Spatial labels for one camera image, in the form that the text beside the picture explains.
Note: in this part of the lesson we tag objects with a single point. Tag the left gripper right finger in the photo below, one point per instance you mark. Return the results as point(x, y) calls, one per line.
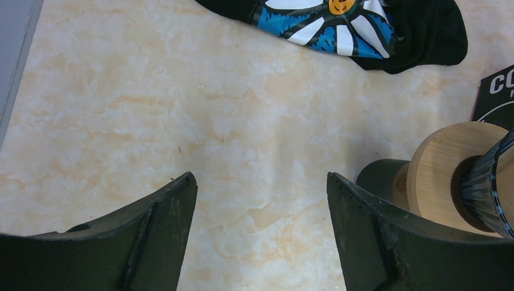
point(383, 247)

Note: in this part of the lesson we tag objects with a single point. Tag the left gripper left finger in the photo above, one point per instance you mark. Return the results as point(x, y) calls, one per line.
point(140, 246)

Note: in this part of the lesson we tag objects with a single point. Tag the ribbed glass dripper cone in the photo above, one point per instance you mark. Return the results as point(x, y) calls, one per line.
point(482, 189)

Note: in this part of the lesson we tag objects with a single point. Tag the orange coffee filter box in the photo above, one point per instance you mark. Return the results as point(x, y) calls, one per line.
point(494, 102)

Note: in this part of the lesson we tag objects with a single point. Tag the black cloth with flower print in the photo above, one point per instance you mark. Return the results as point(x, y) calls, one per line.
point(392, 36)

